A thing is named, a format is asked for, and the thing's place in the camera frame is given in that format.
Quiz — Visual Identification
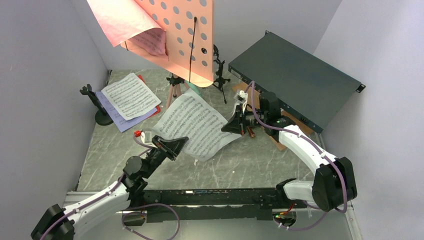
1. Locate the pink music stand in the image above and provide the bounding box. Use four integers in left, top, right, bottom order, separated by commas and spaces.
121, 0, 215, 88

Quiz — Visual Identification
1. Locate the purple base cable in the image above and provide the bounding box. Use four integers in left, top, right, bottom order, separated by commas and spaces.
121, 203, 181, 240

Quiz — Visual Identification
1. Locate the wooden board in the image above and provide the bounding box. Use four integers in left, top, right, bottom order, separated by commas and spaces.
232, 81, 315, 151

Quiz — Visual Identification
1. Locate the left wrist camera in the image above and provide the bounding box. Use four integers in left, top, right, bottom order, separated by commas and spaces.
133, 130, 155, 149

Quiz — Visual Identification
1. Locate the purple sheet paper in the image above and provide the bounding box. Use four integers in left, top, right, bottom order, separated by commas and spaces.
95, 91, 149, 133

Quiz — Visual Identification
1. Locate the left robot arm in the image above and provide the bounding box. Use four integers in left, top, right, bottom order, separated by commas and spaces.
30, 135, 189, 240

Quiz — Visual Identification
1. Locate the black tripod mic stand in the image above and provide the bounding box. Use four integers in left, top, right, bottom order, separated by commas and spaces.
212, 44, 231, 104

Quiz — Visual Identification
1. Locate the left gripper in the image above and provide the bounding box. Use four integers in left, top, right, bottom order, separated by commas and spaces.
142, 135, 189, 179

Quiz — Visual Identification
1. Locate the pink sheet music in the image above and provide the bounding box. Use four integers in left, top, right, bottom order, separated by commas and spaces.
87, 0, 168, 58

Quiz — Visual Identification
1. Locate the dark rack audio unit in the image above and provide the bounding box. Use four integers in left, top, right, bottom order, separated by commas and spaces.
228, 31, 366, 134

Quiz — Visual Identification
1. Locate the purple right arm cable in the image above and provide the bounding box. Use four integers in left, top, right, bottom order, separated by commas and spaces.
245, 81, 349, 232

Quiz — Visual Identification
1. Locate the copper pipe fitting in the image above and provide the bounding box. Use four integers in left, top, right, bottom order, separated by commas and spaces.
246, 127, 256, 139

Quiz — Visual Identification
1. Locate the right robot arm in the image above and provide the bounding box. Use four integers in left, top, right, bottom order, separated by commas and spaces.
221, 90, 358, 213

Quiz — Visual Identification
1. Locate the black round-base mic stand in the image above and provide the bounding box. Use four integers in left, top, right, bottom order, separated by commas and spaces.
79, 84, 113, 126

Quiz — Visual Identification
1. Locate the green condenser microphone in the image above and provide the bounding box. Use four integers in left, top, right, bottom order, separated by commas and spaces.
187, 82, 203, 98

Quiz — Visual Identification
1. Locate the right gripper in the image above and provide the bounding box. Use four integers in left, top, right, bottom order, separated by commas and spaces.
221, 103, 268, 136

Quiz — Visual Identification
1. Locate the white sheet music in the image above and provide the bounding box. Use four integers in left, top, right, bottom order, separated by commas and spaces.
101, 73, 162, 121
152, 89, 241, 161

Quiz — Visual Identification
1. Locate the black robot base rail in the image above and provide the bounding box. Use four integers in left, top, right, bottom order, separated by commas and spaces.
127, 187, 306, 223

